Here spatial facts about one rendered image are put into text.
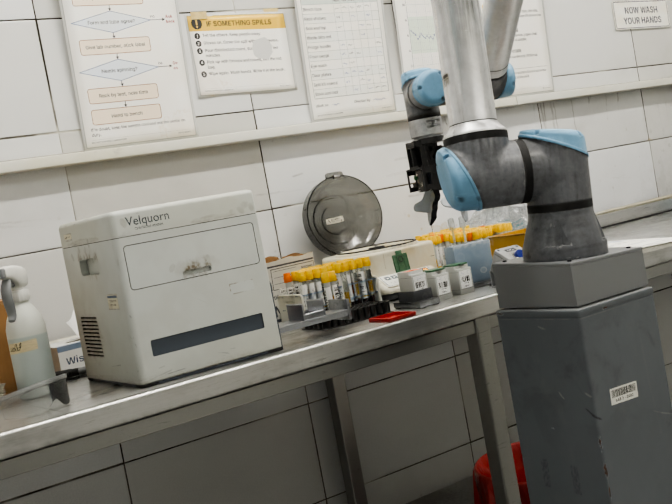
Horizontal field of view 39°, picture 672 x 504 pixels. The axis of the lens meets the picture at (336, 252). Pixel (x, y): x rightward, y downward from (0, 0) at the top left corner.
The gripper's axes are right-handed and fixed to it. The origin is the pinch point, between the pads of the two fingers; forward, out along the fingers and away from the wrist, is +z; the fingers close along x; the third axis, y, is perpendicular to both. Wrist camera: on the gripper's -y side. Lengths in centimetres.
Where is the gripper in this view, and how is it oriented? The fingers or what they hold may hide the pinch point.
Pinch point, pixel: (451, 223)
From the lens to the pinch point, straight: 220.3
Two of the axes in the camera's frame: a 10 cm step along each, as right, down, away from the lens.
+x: 4.4, -0.3, -9.0
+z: 1.8, 9.8, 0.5
